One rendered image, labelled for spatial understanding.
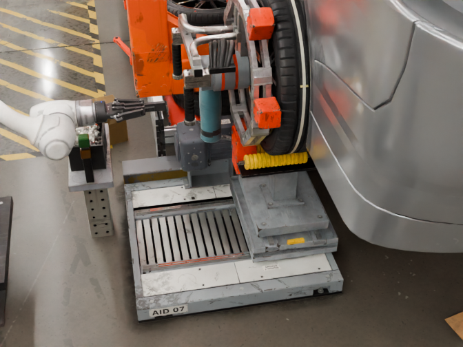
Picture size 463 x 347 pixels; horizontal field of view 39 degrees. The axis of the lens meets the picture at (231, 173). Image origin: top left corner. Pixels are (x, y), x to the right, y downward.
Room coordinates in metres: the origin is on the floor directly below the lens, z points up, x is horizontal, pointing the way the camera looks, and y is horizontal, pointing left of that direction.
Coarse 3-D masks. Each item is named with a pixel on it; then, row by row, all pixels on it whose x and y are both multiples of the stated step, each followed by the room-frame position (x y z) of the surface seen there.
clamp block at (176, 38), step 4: (172, 28) 2.29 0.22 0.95; (176, 28) 2.29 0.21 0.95; (172, 32) 2.26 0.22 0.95; (176, 32) 2.26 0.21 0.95; (180, 32) 2.26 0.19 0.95; (172, 36) 2.25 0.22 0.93; (176, 36) 2.25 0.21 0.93; (180, 36) 2.26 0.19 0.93; (192, 36) 2.27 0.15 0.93; (172, 40) 2.26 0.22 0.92; (176, 40) 2.25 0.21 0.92; (180, 40) 2.26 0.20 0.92; (176, 44) 2.25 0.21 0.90
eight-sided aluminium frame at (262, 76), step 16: (240, 0) 2.15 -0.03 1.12; (224, 16) 2.40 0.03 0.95; (256, 64) 1.92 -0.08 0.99; (256, 80) 1.89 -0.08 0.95; (240, 96) 2.29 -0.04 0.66; (256, 96) 1.89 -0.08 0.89; (240, 112) 2.24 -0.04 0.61; (240, 128) 2.11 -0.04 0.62; (256, 128) 1.89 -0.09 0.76; (256, 144) 2.03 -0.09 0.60
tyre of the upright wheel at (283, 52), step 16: (272, 0) 2.06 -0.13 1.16; (288, 0) 2.06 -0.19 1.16; (288, 16) 2.00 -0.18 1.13; (304, 16) 2.01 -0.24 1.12; (288, 32) 1.95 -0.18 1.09; (304, 32) 1.97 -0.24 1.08; (288, 48) 1.92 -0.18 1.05; (304, 48) 1.93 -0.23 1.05; (288, 64) 1.89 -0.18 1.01; (288, 80) 1.87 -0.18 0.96; (288, 96) 1.85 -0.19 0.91; (288, 112) 1.85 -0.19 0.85; (288, 128) 1.86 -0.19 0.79; (304, 128) 1.87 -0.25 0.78; (272, 144) 1.94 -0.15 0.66; (288, 144) 1.89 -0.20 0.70; (304, 144) 1.91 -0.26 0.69
